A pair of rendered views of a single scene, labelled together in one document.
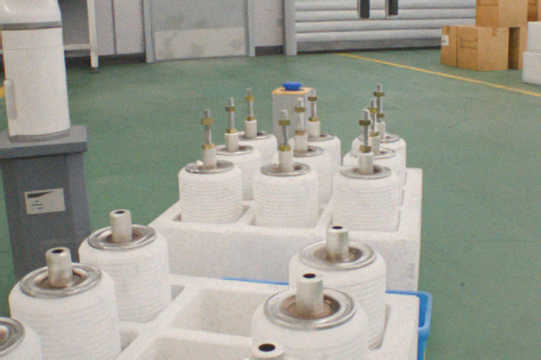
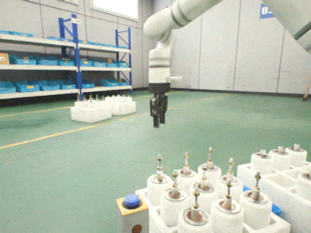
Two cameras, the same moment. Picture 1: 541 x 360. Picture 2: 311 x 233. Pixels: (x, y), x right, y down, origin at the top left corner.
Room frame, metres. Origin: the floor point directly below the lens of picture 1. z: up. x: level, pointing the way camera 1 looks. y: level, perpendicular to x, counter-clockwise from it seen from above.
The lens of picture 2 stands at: (1.62, 0.42, 0.65)
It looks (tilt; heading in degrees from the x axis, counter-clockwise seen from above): 12 degrees down; 233
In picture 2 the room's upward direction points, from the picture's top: straight up
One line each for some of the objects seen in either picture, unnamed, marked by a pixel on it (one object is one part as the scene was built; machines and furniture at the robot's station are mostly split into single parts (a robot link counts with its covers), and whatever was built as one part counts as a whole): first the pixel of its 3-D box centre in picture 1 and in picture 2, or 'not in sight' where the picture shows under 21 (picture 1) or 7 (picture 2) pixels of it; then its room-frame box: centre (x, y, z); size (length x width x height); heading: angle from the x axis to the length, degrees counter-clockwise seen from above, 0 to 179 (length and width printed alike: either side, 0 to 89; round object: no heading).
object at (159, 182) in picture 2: (379, 139); (159, 178); (1.15, -0.17, 0.25); 0.08 x 0.08 x 0.01
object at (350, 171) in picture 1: (365, 172); (209, 167); (0.92, -0.12, 0.25); 0.08 x 0.08 x 0.01
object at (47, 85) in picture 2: not in sight; (45, 85); (0.66, -4.92, 0.36); 0.50 x 0.38 x 0.21; 107
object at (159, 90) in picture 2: not in sight; (159, 94); (1.16, -0.17, 0.58); 0.08 x 0.08 x 0.09
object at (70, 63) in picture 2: not in sight; (61, 61); (0.25, -5.05, 0.89); 0.50 x 0.38 x 0.21; 106
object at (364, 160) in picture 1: (365, 163); (209, 165); (0.92, -0.12, 0.26); 0.02 x 0.02 x 0.03
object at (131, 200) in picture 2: (292, 87); (131, 201); (1.36, -0.02, 0.32); 0.04 x 0.04 x 0.02
